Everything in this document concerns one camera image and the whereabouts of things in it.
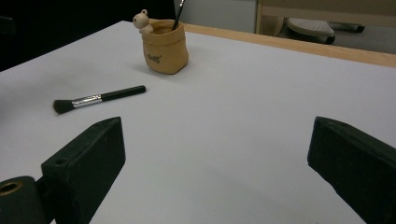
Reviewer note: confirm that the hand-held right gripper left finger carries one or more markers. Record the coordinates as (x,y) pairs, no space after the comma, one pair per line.
(90,165)

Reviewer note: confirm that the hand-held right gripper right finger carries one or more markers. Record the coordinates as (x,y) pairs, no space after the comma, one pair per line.
(358,168)

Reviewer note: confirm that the thick black makeup brush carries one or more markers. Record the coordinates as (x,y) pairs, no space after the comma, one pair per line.
(99,99)

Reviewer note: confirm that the tan bear brush holder cup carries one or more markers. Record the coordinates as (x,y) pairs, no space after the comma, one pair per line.
(165,49)

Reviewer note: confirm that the thin black makeup brush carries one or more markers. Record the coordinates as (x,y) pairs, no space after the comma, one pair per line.
(178,15)

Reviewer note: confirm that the wooden table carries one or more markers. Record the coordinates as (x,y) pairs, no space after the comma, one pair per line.
(295,46)

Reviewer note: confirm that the white table cover board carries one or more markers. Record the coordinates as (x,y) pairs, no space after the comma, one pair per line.
(233,109)

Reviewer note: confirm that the office chair base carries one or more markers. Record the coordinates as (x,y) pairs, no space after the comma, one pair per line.
(311,29)

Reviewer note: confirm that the light wooden desk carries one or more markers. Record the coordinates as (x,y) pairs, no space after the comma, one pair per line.
(327,9)

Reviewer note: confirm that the white cabinet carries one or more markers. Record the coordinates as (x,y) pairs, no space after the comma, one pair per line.
(218,14)

